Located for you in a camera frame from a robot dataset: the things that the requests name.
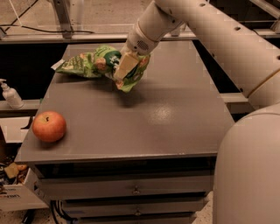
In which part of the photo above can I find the black cable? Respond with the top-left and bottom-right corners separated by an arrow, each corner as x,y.
0,0 -> 95,35

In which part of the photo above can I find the green rice chip bag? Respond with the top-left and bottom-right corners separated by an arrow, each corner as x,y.
92,45 -> 151,93

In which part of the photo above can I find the white pump bottle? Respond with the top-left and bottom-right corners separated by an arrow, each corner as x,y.
0,79 -> 24,109

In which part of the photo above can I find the metal frame rail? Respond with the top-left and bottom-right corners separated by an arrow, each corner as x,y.
0,29 -> 280,44

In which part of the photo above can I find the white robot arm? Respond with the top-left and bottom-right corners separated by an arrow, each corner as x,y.
114,0 -> 280,224

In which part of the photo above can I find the red apple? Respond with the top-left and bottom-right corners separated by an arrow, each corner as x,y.
32,111 -> 67,143

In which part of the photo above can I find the grey drawer cabinet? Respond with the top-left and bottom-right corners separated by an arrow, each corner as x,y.
17,41 -> 233,224

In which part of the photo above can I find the white cardboard box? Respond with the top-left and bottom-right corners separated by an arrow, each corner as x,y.
0,116 -> 48,212

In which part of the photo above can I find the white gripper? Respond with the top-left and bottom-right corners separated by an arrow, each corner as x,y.
114,20 -> 161,81

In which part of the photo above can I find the green jalapeno chip bag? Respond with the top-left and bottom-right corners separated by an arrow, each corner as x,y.
51,52 -> 100,79

